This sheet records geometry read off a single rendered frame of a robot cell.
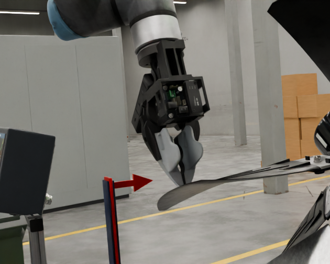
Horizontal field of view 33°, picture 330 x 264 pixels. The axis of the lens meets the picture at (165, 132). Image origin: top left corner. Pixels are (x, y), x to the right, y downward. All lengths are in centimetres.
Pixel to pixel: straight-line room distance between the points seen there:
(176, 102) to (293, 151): 874
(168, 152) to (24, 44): 640
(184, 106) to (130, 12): 17
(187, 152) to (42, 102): 637
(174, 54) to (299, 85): 863
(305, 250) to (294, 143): 862
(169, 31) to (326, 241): 39
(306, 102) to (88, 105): 366
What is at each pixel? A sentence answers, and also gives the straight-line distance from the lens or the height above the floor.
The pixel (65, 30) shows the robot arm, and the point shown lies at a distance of 89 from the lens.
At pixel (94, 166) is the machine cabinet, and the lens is 750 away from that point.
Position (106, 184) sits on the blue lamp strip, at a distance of 73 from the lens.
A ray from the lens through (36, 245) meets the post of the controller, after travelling 126.
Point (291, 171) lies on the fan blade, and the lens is 82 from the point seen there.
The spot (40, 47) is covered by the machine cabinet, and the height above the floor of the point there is 209.
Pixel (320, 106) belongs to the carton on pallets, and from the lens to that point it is 922.
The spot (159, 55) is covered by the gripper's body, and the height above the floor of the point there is 135.
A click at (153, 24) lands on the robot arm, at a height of 140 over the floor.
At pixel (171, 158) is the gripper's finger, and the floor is 120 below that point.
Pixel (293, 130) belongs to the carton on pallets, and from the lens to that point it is 948.
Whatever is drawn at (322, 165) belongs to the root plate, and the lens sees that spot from 86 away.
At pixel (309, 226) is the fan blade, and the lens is 102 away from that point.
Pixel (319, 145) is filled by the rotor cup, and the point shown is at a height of 119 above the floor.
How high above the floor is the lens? 128
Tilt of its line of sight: 3 degrees down
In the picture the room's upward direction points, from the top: 4 degrees counter-clockwise
